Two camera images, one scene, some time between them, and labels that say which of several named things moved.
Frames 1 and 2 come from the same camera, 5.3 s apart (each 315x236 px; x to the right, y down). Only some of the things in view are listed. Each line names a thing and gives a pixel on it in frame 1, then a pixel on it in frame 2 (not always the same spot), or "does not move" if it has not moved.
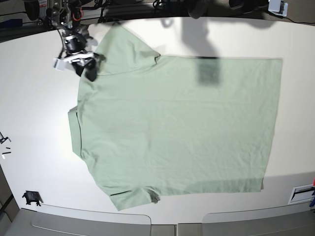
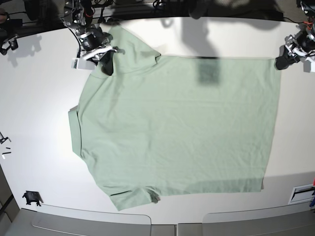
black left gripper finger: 91,71 -> 107,66
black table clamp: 32,196 does not move
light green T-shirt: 150,125 does not move
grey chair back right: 293,220 does not move
